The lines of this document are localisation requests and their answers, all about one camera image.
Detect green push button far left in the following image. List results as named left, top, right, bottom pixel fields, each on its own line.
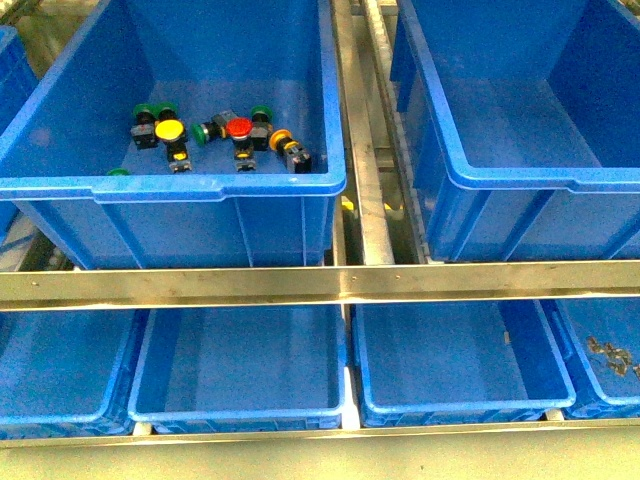
left=130, top=103, right=158, bottom=150

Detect lower far left blue bin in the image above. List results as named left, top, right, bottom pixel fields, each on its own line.
left=1, top=310, right=149, bottom=440

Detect green push button near front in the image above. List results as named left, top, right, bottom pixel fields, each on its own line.
left=106, top=168, right=131, bottom=176

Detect green push button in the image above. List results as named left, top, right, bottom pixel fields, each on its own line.
left=130, top=103, right=158, bottom=150
left=106, top=168, right=131, bottom=176
left=156, top=102, right=179, bottom=122
left=251, top=105, right=273, bottom=151

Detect yellow mushroom push button upright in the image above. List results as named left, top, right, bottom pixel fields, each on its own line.
left=155, top=119, right=192, bottom=174

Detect lower middle left blue bin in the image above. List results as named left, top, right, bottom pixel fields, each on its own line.
left=128, top=305, right=347, bottom=434

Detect steel front shelf rail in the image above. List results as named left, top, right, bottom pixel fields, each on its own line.
left=1, top=260, right=639, bottom=311

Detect red mushroom push button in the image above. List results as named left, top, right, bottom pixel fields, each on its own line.
left=226, top=117, right=256, bottom=172

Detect green push button right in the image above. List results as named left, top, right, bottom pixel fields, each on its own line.
left=251, top=105, right=273, bottom=151

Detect empty upper blue bin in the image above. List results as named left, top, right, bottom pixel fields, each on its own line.
left=390, top=1, right=639, bottom=262

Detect lower far right blue bin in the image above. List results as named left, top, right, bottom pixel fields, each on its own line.
left=541, top=297, right=639, bottom=420

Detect yellow push button lying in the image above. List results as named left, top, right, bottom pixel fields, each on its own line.
left=269, top=129, right=312, bottom=174

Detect steel lower shelf rail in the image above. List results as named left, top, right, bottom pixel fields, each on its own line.
left=1, top=418, right=639, bottom=449

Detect blue bin with buttons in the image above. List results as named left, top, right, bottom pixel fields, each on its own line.
left=1, top=1, right=346, bottom=269

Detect lower middle right blue bin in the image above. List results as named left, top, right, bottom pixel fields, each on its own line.
left=352, top=300, right=577, bottom=428

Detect green push button lying sideways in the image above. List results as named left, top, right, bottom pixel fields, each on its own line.
left=191, top=110, right=238, bottom=146

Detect upper far left blue bin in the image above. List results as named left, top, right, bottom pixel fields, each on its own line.
left=0, top=24, right=39, bottom=241

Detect steel divider rail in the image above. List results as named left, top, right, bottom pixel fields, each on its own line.
left=331, top=1, right=394, bottom=266

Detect steel shelf rail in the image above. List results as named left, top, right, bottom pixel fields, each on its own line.
left=1, top=260, right=639, bottom=311
left=1, top=418, right=639, bottom=449

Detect small dark metal parts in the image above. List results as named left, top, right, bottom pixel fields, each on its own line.
left=586, top=336, right=639, bottom=377

